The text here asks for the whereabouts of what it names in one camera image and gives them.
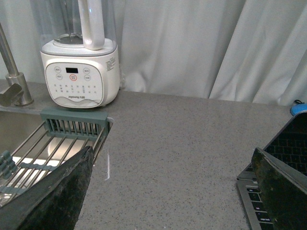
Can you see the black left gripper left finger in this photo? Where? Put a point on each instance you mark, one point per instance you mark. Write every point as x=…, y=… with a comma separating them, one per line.
x=55, y=202

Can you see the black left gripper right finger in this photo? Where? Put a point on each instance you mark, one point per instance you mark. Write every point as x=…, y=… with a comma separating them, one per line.
x=284, y=191

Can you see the grey laptop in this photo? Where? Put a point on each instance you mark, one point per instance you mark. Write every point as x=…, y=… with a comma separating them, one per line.
x=289, y=146

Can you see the stainless steel sink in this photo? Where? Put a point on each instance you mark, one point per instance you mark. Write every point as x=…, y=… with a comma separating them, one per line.
x=14, y=129

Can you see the steel green sink drying rack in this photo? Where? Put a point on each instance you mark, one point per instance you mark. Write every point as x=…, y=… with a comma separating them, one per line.
x=55, y=141

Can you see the blue round object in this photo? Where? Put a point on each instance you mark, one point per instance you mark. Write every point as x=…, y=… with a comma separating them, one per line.
x=297, y=107

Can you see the steel kitchen faucet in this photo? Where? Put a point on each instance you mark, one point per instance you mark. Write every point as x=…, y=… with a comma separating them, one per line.
x=17, y=93

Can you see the white blender base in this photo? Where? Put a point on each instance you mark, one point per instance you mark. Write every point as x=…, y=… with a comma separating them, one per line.
x=78, y=77

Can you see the white curtain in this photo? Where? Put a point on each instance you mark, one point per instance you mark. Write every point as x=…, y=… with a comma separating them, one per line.
x=237, y=50

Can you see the clear blender jug white handle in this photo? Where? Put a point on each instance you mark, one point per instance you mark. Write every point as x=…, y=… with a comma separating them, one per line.
x=72, y=26

